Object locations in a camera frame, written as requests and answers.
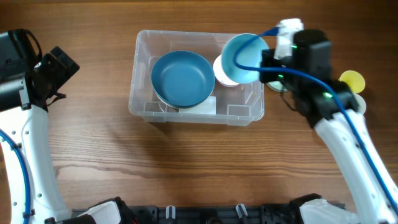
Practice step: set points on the light blue small bowl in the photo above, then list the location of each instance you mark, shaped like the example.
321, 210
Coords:
250, 56

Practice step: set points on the mint green small bowl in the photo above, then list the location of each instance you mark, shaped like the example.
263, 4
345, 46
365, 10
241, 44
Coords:
277, 86

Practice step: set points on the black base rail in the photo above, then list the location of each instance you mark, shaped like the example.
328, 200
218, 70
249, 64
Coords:
261, 214

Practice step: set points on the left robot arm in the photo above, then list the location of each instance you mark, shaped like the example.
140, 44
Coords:
28, 79

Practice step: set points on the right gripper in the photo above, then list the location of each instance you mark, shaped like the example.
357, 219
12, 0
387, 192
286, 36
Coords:
268, 58

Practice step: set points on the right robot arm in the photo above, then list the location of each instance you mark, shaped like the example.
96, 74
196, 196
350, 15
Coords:
333, 112

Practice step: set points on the cream large bowl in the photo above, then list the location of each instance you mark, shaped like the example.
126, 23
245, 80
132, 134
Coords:
163, 105

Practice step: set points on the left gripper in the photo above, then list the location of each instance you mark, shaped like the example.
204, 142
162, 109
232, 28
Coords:
64, 71

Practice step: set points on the cream cup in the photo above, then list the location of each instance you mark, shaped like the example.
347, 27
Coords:
361, 103

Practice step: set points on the clear plastic storage container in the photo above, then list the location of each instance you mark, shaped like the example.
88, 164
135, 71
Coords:
235, 106

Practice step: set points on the yellow cup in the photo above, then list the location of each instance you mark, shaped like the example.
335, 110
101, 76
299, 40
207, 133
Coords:
354, 80

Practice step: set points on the pink small bowl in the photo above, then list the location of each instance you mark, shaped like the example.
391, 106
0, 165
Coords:
220, 74

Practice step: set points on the dark blue bowl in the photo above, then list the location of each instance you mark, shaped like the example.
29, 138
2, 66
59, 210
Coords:
183, 99
182, 70

